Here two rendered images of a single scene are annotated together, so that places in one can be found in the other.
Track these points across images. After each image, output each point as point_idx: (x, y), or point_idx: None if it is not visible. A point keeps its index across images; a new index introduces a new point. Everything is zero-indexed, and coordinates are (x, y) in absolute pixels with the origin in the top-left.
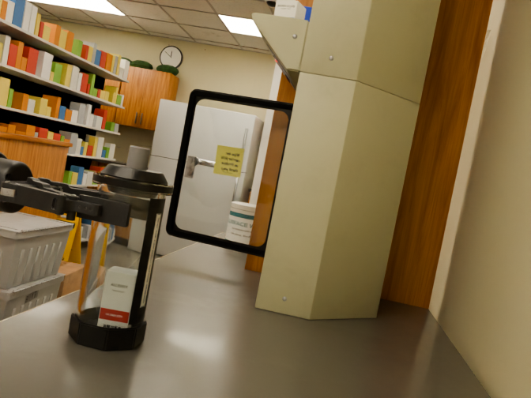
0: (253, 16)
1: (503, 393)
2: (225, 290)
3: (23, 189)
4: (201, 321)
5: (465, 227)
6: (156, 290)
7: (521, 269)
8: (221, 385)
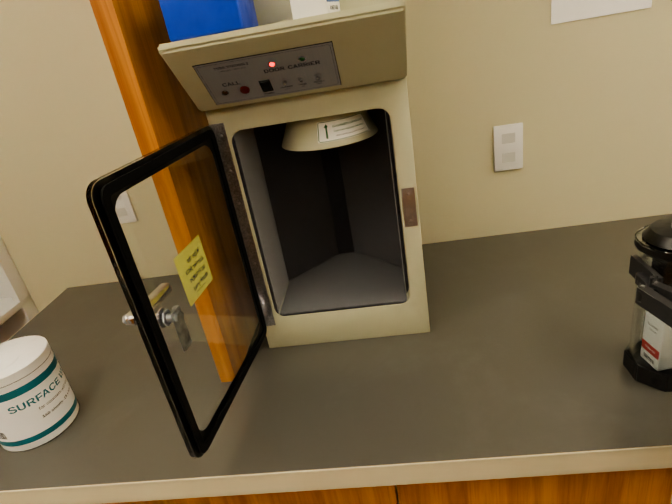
0: (405, 6)
1: (470, 234)
2: (389, 362)
3: None
4: (530, 344)
5: None
6: (468, 403)
7: (452, 166)
8: None
